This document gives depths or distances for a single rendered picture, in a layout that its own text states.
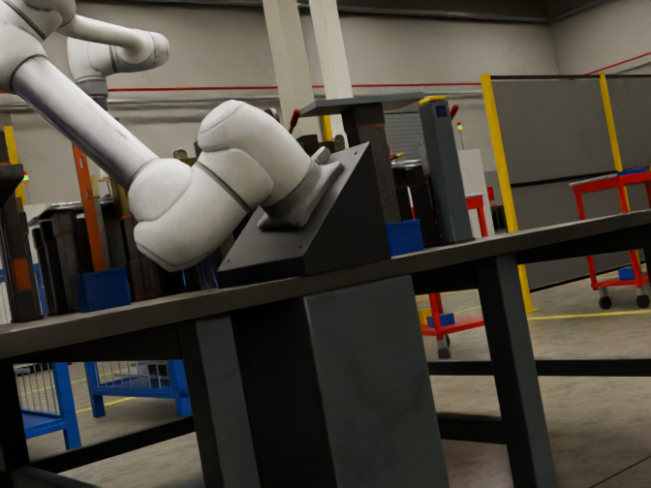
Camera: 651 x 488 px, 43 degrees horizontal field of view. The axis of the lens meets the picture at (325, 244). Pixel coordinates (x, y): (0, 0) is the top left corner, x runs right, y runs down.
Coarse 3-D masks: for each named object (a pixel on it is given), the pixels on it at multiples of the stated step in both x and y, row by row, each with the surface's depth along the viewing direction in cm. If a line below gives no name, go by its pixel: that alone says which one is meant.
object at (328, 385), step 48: (384, 288) 176; (240, 336) 184; (288, 336) 169; (336, 336) 167; (384, 336) 175; (288, 384) 172; (336, 384) 166; (384, 384) 173; (288, 432) 174; (336, 432) 164; (384, 432) 172; (432, 432) 180; (288, 480) 177; (336, 480) 163; (384, 480) 170; (432, 480) 178
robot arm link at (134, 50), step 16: (80, 16) 213; (64, 32) 206; (80, 32) 213; (96, 32) 217; (112, 32) 222; (128, 32) 228; (144, 32) 242; (112, 48) 241; (128, 48) 232; (144, 48) 238; (160, 48) 242; (128, 64) 240; (144, 64) 242; (160, 64) 246
